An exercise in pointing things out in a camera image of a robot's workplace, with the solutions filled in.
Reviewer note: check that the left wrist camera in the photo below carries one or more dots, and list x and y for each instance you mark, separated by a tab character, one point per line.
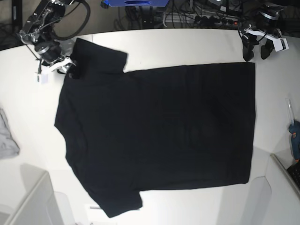
280	44

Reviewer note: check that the black power strip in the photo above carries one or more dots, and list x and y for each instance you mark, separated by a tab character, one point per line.
211	20

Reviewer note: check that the blue box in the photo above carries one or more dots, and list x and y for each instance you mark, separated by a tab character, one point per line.
127	3

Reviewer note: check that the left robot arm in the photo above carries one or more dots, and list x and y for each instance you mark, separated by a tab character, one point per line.
266	5

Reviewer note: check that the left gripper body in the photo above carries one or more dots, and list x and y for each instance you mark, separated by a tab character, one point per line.
258	25

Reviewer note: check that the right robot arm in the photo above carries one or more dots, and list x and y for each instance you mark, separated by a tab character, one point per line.
39	32

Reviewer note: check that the grey cloth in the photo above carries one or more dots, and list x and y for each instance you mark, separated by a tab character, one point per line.
8	146

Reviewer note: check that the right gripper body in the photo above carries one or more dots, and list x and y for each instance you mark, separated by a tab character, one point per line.
51	55

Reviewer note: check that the black T-shirt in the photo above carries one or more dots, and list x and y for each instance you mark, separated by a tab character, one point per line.
170	128

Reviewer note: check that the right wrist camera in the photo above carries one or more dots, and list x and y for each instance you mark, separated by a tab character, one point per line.
42	78

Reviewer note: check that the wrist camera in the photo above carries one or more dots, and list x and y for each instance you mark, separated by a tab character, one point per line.
280	44
42	78

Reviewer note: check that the black keyboard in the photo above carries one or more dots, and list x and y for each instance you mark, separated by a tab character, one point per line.
294	172

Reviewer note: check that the blue glue gun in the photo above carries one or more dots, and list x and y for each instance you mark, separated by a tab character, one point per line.
294	130

